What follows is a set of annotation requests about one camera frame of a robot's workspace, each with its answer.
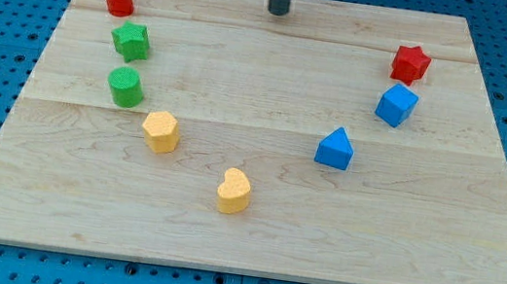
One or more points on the green star block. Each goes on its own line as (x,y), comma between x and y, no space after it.
(131,41)

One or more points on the blue cube block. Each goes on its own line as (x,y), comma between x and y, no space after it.
(396,105)

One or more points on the yellow heart block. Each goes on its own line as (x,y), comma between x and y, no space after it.
(233,195)

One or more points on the light wooden board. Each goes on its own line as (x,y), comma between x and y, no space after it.
(421,203)

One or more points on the green cylinder block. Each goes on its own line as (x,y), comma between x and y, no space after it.
(125,86)

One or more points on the blue triangle block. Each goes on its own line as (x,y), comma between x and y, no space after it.
(335,150)

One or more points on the yellow hexagon block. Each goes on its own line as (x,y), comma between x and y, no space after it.
(161,132)

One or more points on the red star block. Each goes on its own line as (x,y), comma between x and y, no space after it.
(409,64)

